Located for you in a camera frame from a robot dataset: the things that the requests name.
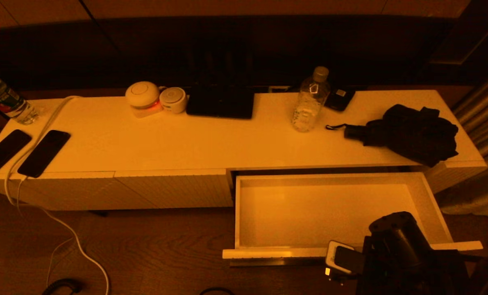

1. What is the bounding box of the white cabinet drawer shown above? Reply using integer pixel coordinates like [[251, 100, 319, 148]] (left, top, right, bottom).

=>
[[222, 172, 484, 267]]

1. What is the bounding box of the black umbrella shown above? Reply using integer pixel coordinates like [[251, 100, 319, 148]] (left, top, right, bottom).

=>
[[326, 104, 459, 168]]

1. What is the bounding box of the clear plastic water bottle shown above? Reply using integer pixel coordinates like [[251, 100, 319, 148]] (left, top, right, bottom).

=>
[[292, 66, 331, 133]]

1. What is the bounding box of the white low cabinet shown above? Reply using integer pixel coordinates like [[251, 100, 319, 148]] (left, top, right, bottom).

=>
[[0, 89, 488, 211]]

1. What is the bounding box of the small black labelled device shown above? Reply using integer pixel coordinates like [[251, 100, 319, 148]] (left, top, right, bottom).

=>
[[325, 86, 356, 112]]

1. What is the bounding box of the grey curtain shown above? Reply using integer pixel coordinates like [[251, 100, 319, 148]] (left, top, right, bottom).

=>
[[434, 66, 488, 256]]

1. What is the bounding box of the black router box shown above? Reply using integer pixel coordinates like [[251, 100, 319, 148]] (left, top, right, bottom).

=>
[[186, 84, 255, 120]]

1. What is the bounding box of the small round white speaker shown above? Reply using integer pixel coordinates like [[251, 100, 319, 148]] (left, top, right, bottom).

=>
[[159, 86, 188, 114]]

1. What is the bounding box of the large round white device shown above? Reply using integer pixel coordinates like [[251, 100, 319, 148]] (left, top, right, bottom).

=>
[[125, 81, 163, 118]]

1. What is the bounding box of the black smartphone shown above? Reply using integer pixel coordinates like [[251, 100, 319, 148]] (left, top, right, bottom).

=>
[[0, 129, 33, 179], [17, 130, 71, 178]]

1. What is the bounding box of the labelled plastic water bottle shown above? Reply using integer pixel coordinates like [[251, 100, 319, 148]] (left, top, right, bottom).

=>
[[0, 68, 40, 125]]

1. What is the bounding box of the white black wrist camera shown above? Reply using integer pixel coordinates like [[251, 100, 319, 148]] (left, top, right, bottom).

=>
[[325, 241, 366, 276]]

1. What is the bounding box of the black coiled cable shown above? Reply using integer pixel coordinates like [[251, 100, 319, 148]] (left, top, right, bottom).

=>
[[42, 279, 82, 295]]

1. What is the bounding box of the thick white cable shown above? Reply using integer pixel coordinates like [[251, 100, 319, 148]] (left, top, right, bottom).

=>
[[4, 95, 110, 295]]

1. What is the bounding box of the thin white cable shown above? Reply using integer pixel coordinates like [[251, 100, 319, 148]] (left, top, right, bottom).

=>
[[16, 175, 74, 287]]

